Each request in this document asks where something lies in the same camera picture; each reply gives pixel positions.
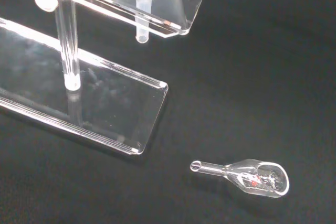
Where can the glass weighing funnel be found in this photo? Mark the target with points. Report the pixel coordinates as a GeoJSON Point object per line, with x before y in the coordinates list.
{"type": "Point", "coordinates": [252, 179]}

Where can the black bench cloth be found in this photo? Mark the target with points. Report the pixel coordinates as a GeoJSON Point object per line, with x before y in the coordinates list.
{"type": "Point", "coordinates": [249, 90]}

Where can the clear acrylic funnel stand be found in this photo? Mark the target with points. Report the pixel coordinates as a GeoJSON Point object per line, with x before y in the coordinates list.
{"type": "Point", "coordinates": [105, 90]}

